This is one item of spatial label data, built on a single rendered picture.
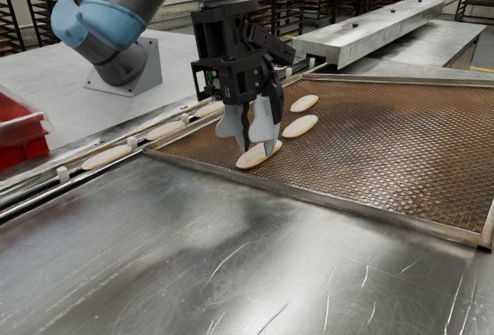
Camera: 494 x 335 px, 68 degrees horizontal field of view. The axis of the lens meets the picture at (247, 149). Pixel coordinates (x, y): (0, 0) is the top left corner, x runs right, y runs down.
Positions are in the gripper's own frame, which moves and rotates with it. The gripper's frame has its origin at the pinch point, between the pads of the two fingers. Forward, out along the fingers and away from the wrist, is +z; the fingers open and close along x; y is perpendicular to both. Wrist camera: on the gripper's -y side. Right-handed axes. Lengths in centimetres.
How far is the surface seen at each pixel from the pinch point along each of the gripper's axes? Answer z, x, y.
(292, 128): 0.8, 0.6, -8.7
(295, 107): 1.1, -5.0, -19.3
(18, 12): -33, -465, -163
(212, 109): 3.1, -27.6, -18.9
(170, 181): 2.0, -7.5, 11.5
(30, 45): 6, -472, -165
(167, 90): 2, -53, -28
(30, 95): -2, -81, -2
